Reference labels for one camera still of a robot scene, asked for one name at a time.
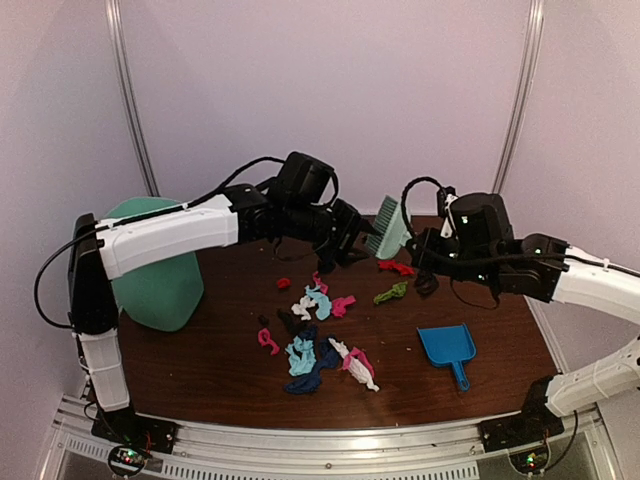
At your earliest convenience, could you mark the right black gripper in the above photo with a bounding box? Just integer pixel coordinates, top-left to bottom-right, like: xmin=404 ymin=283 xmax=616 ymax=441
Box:
xmin=406 ymin=226 xmax=500 ymax=288

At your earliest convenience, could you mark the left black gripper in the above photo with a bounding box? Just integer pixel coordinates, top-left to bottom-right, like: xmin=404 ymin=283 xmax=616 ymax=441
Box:
xmin=284 ymin=197 xmax=384 ymax=270

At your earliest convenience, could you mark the mint green hand brush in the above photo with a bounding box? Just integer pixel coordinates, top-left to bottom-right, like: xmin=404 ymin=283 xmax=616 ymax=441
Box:
xmin=364 ymin=195 xmax=410 ymax=260

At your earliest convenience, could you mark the blue plastic dustpan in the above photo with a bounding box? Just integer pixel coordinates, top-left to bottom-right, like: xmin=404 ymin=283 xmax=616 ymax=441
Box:
xmin=417 ymin=324 xmax=477 ymax=392

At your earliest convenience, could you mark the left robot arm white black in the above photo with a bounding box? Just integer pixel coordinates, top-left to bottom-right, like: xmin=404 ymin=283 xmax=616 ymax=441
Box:
xmin=68 ymin=152 xmax=376 ymax=444

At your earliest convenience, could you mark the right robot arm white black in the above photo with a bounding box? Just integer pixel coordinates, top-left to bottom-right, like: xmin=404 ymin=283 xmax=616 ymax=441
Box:
xmin=406 ymin=190 xmax=639 ymax=442

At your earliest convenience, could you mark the pink scrap upper small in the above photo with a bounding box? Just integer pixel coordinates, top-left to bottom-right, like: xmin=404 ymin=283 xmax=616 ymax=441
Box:
xmin=312 ymin=272 xmax=329 ymax=295

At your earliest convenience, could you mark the light blue scrap upper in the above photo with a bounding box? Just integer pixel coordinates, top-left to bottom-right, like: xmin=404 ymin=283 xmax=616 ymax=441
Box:
xmin=305 ymin=285 xmax=332 ymax=321

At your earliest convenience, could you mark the light blue scrap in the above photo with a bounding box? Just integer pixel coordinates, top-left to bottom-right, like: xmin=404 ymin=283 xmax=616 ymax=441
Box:
xmin=285 ymin=336 xmax=316 ymax=377
xmin=305 ymin=285 xmax=332 ymax=321

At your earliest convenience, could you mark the pink paper scrap middle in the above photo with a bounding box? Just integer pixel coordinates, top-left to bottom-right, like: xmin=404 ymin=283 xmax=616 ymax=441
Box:
xmin=331 ymin=295 xmax=356 ymax=318

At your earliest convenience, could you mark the pink paper scrap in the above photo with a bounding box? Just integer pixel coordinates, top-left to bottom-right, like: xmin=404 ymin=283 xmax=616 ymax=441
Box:
xmin=342 ymin=347 xmax=375 ymax=378
xmin=257 ymin=328 xmax=280 ymax=356
xmin=331 ymin=295 xmax=356 ymax=318

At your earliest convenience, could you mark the white paper scrap upper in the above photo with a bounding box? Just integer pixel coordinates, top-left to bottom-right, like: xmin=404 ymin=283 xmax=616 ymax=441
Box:
xmin=291 ymin=295 xmax=316 ymax=321

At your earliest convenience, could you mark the white paper scrap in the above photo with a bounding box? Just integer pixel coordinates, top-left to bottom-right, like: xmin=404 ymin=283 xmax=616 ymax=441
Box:
xmin=329 ymin=338 xmax=380 ymax=392
xmin=291 ymin=295 xmax=316 ymax=321

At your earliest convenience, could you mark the small red paper scrap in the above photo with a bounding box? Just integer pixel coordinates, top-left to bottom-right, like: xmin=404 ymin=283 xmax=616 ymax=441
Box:
xmin=277 ymin=277 xmax=292 ymax=290

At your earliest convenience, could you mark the black paper scrap centre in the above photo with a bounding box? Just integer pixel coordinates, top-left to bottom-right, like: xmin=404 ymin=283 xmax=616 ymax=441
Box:
xmin=276 ymin=309 xmax=307 ymax=337

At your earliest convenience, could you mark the pink paper scrap lower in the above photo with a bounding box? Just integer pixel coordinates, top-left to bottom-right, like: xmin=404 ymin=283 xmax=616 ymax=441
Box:
xmin=342 ymin=347 xmax=375 ymax=378

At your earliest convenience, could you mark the light blue scrap lower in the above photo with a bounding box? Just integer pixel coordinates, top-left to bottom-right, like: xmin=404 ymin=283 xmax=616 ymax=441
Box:
xmin=285 ymin=336 xmax=316 ymax=377

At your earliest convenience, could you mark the pink paper scrap left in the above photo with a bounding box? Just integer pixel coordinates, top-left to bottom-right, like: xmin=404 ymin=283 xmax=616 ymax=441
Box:
xmin=257 ymin=328 xmax=280 ymax=356

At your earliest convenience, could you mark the white paper scrap lower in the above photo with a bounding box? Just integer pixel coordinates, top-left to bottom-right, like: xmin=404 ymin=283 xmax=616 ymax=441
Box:
xmin=329 ymin=338 xmax=380 ymax=392

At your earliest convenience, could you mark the green plastic trash bin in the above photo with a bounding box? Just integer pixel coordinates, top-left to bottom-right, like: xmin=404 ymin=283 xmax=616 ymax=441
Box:
xmin=102 ymin=196 xmax=205 ymax=333

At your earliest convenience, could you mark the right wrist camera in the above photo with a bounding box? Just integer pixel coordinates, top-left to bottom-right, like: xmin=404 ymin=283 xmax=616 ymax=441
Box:
xmin=436 ymin=186 xmax=458 ymax=238

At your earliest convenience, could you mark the aluminium front frame rail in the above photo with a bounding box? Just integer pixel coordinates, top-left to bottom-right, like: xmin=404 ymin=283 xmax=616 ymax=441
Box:
xmin=35 ymin=395 xmax=623 ymax=479

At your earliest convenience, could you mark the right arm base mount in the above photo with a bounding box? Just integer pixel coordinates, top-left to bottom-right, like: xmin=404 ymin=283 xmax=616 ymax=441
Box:
xmin=478 ymin=376 xmax=564 ymax=452

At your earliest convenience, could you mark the right aluminium corner post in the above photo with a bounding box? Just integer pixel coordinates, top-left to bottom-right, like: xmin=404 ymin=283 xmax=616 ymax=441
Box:
xmin=492 ymin=0 xmax=545 ymax=194

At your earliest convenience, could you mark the aluminium corner post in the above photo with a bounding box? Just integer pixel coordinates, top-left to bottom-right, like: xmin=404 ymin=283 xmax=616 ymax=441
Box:
xmin=105 ymin=0 xmax=160 ymax=197
xmin=492 ymin=0 xmax=545 ymax=194

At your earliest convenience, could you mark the left aluminium corner post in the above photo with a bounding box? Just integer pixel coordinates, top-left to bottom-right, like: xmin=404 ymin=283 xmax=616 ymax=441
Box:
xmin=105 ymin=0 xmax=160 ymax=197

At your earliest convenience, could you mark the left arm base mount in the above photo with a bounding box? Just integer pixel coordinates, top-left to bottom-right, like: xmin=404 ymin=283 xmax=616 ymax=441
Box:
xmin=91 ymin=407 xmax=178 ymax=454

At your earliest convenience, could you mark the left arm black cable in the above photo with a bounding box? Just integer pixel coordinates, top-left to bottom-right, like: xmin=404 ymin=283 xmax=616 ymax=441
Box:
xmin=33 ymin=156 xmax=341 ymax=331

